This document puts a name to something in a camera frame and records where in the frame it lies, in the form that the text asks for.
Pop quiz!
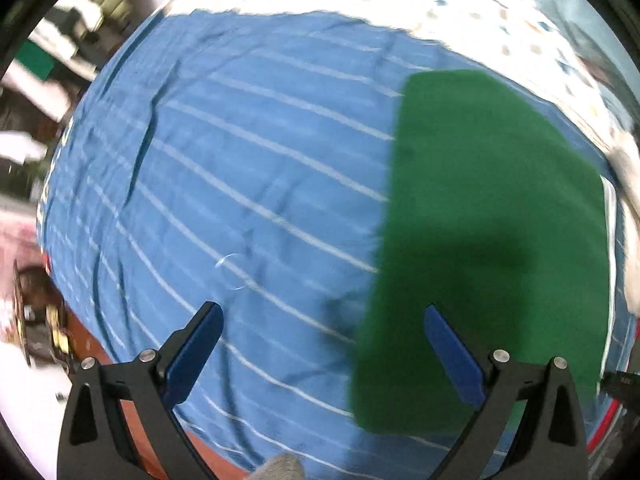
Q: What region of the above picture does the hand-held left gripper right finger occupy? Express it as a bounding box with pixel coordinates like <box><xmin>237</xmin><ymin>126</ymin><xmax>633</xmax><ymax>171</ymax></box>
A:
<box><xmin>423</xmin><ymin>304</ymin><xmax>588</xmax><ymax>480</ymax></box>

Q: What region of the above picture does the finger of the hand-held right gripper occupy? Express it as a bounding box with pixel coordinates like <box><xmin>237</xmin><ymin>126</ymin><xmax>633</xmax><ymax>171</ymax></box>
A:
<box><xmin>599</xmin><ymin>370</ymin><xmax>640</xmax><ymax>403</ymax></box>

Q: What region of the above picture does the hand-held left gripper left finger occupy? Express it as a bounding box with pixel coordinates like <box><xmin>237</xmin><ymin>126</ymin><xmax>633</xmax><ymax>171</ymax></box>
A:
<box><xmin>57</xmin><ymin>301</ymin><xmax>224</xmax><ymax>480</ymax></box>

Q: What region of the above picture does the green garment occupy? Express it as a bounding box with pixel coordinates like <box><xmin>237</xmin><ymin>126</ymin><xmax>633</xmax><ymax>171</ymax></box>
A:
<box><xmin>347</xmin><ymin>69</ymin><xmax>618</xmax><ymax>433</ymax></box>

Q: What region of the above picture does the grey sock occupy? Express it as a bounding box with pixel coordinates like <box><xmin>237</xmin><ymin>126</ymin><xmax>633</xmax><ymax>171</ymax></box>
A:
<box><xmin>250</xmin><ymin>452</ymin><xmax>306</xmax><ymax>480</ymax></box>

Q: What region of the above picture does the blue striped blanket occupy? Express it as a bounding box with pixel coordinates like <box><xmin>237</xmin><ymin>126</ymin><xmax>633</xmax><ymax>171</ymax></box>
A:
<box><xmin>35</xmin><ymin>9</ymin><xmax>638</xmax><ymax>480</ymax></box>

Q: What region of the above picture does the white dotted bed sheet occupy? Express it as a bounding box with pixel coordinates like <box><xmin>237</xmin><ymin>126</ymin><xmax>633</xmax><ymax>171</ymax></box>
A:
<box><xmin>165</xmin><ymin>0</ymin><xmax>631</xmax><ymax>161</ymax></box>

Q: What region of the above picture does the grey cloth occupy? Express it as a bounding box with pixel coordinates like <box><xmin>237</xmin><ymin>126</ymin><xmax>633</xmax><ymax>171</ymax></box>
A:
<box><xmin>492</xmin><ymin>0</ymin><xmax>640</xmax><ymax>126</ymax></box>

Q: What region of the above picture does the wooden bed frame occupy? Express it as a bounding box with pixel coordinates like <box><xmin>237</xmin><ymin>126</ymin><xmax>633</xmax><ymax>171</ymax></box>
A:
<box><xmin>64</xmin><ymin>305</ymin><xmax>251</xmax><ymax>480</ymax></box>

